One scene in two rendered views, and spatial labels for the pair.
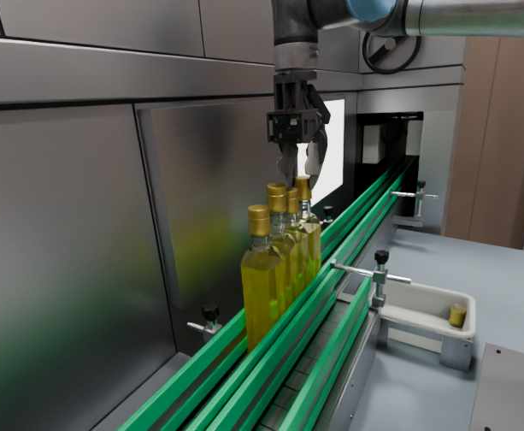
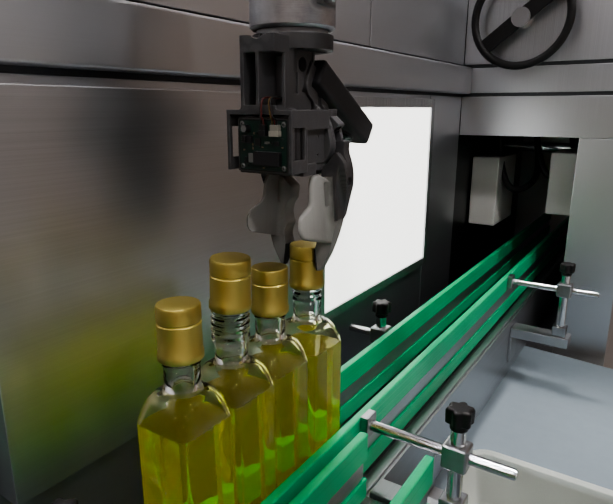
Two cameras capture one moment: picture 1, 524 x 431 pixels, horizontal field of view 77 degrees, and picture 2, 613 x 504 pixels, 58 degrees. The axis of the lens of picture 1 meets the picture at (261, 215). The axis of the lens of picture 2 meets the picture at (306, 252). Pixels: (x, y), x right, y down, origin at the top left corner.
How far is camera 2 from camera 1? 0.16 m
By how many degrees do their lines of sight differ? 5
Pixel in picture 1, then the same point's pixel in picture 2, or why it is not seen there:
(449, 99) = not seen: outside the picture
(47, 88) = not seen: outside the picture
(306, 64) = (306, 17)
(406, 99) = (547, 115)
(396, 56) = (531, 38)
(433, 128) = (595, 169)
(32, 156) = not seen: outside the picture
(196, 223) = (64, 324)
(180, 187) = (26, 249)
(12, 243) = not seen: outside the picture
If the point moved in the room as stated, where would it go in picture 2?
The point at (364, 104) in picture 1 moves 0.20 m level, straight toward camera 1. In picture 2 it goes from (473, 120) to (468, 122)
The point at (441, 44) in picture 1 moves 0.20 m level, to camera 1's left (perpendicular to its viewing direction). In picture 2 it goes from (612, 22) to (513, 23)
